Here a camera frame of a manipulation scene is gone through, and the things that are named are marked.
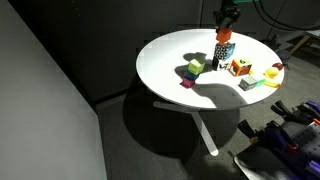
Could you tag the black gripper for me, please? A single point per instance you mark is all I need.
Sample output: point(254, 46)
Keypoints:
point(229, 10)

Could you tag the orange block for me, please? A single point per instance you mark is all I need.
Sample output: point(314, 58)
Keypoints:
point(223, 35)

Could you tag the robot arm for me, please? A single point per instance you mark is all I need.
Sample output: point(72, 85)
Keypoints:
point(271, 23)

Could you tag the blue patterned foam cube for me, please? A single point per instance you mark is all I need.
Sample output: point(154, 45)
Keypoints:
point(224, 51)

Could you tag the black white foam cube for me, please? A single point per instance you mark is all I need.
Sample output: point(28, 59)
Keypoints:
point(220, 65)

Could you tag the orange foam cube number nine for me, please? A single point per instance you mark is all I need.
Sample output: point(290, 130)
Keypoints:
point(240, 67)

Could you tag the lime green block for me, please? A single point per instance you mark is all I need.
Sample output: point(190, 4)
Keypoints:
point(196, 66)

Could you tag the blue block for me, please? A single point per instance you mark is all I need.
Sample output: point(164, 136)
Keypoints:
point(189, 75)

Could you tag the grey studded block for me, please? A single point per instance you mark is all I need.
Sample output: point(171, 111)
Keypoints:
point(247, 83)

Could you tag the yellow toy fruit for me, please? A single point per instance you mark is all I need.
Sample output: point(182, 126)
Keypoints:
point(271, 72)

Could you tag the red toy fruit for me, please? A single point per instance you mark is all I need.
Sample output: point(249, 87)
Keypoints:
point(279, 66)

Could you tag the magenta block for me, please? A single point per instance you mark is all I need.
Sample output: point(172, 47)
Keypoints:
point(187, 83)

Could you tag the yellow toy banana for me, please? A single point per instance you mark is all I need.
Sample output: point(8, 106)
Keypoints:
point(271, 83)

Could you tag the round white table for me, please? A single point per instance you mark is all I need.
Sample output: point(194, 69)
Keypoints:
point(161, 65)

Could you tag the wooden furniture in corner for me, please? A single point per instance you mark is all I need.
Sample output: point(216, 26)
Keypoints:
point(306, 36)

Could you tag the purple black clamp pile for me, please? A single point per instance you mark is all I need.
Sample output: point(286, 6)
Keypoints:
point(296, 142)

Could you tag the grey metal plate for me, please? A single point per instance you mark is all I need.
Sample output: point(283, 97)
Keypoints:
point(261, 164)

